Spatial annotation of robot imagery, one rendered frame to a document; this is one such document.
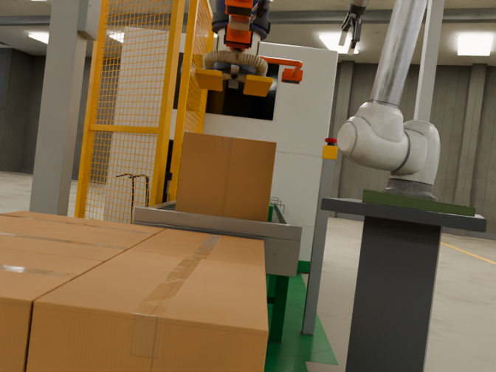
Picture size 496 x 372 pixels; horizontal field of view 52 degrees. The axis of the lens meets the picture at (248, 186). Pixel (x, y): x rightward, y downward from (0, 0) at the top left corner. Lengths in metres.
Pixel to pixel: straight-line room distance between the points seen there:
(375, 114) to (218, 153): 0.75
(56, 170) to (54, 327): 2.11
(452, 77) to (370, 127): 11.48
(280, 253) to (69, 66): 1.61
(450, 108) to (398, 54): 11.26
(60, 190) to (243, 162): 1.22
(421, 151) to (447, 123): 11.13
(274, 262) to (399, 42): 0.98
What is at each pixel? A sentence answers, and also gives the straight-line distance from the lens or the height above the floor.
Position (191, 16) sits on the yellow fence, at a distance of 3.52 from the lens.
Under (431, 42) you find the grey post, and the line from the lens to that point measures 5.33.
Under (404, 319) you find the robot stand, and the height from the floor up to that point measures 0.38.
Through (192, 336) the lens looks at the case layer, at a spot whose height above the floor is 0.52.
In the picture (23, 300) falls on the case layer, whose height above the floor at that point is 0.54.
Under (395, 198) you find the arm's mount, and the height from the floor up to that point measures 0.78.
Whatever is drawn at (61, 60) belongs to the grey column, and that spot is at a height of 1.30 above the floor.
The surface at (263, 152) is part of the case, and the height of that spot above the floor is 0.90.
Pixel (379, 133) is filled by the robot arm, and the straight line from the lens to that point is 1.70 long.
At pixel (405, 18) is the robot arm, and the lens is 1.79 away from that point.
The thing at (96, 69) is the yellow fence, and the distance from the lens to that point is 3.55.
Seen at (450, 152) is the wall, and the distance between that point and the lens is 12.87.
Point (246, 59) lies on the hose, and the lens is 1.87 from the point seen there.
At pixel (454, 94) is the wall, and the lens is 13.06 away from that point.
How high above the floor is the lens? 0.79
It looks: 1 degrees down
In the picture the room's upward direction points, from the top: 7 degrees clockwise
